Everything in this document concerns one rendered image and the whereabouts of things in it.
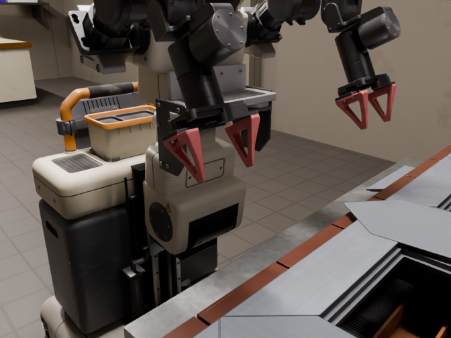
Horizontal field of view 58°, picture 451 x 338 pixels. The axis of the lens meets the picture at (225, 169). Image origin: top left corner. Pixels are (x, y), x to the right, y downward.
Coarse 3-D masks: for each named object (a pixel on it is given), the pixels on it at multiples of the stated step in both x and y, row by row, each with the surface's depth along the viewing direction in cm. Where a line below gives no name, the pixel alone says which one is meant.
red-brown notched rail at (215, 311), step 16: (432, 160) 115; (416, 176) 104; (384, 192) 94; (336, 224) 80; (320, 240) 75; (288, 256) 70; (304, 256) 70; (272, 272) 65; (240, 288) 62; (256, 288) 62; (224, 304) 58; (192, 320) 55; (208, 320) 55; (176, 336) 53; (192, 336) 53
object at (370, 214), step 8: (392, 200) 86; (400, 200) 86; (360, 208) 82; (368, 208) 82; (376, 208) 82; (384, 208) 82; (392, 208) 82; (360, 216) 79; (368, 216) 79; (376, 216) 79; (384, 216) 79; (368, 224) 76; (376, 224) 76
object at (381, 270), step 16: (448, 208) 87; (384, 256) 67; (400, 256) 70; (416, 256) 69; (432, 256) 68; (368, 272) 63; (384, 272) 66; (432, 272) 67; (448, 272) 66; (352, 288) 60; (368, 288) 62; (336, 304) 57; (352, 304) 58; (336, 320) 55
